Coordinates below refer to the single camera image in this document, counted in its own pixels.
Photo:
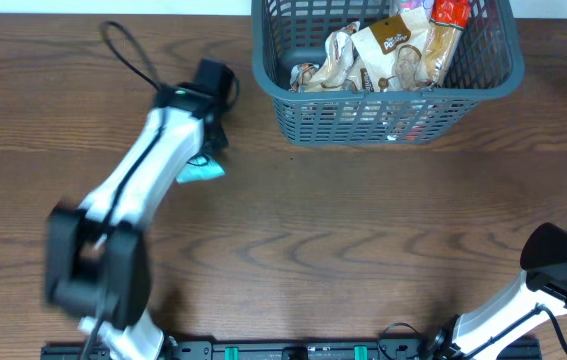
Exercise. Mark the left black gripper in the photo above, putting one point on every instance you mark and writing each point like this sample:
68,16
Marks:
220,136

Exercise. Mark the teal snack packet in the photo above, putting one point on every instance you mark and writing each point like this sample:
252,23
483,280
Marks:
201,168

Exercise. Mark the grey plastic lattice basket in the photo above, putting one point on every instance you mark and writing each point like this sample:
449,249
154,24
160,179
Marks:
488,64

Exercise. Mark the beige snack pouch with barcode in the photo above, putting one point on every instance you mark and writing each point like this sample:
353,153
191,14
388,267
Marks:
357,80

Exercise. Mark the orange pasta package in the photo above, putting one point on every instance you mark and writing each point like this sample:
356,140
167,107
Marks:
448,22

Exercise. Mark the tissue pocket pack bundle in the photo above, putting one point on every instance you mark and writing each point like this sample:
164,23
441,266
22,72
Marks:
399,6

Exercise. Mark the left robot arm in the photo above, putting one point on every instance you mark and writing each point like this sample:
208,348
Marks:
97,265

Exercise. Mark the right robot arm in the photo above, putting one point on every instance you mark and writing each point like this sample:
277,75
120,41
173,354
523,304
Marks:
537,294

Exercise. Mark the black mounting rail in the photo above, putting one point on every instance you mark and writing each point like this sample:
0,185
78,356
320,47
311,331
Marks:
406,348

